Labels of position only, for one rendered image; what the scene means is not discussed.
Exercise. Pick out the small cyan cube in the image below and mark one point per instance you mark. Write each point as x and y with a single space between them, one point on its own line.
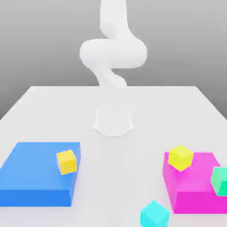
154 214

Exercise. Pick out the large magenta box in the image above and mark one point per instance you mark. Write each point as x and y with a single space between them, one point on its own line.
193 195

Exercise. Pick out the small orange-yellow cube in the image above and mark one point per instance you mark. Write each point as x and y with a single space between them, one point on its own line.
67 162

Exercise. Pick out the small lemon yellow cube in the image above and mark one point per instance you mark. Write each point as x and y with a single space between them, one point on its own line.
180 157

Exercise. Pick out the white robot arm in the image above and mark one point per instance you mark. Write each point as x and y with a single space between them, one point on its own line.
113 53

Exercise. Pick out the large blue box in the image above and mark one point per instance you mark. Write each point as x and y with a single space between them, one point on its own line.
30 168

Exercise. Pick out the small green cube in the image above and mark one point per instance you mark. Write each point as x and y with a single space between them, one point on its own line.
220 180

